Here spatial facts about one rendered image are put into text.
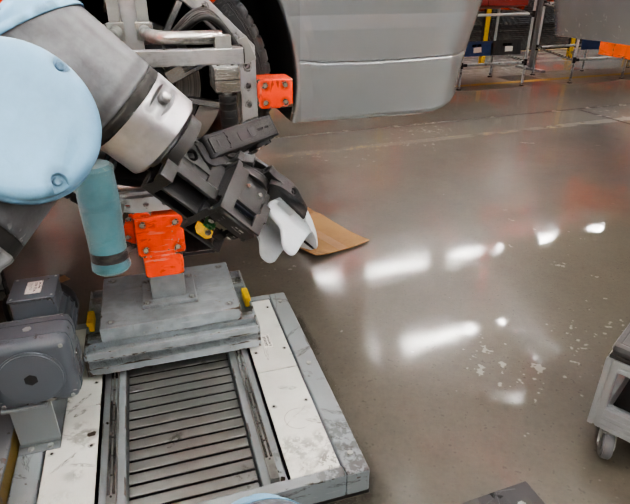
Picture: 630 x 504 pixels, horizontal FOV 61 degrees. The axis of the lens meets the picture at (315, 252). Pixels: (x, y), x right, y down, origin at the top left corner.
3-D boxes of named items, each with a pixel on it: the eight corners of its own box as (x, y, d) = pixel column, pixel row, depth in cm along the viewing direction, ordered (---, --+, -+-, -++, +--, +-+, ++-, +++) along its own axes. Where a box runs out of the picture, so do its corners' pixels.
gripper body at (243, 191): (220, 257, 59) (127, 191, 53) (244, 198, 64) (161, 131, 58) (266, 238, 54) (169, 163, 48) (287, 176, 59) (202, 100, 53)
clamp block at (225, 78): (233, 84, 115) (232, 58, 113) (241, 92, 107) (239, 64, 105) (209, 85, 114) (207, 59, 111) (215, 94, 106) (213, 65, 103)
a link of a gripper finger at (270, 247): (287, 285, 64) (229, 242, 60) (299, 245, 68) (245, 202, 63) (305, 279, 62) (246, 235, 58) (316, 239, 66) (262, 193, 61)
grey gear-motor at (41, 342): (102, 348, 167) (80, 246, 151) (95, 449, 131) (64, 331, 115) (38, 358, 162) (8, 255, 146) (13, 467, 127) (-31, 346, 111)
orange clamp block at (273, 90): (252, 103, 138) (286, 101, 141) (258, 109, 132) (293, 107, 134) (250, 74, 135) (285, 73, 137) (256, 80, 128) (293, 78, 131)
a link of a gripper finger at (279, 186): (284, 228, 62) (228, 183, 58) (288, 216, 63) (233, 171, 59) (313, 216, 59) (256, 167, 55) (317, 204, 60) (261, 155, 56)
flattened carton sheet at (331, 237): (302, 205, 290) (302, 199, 289) (369, 242, 250) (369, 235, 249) (253, 218, 275) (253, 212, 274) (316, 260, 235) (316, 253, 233)
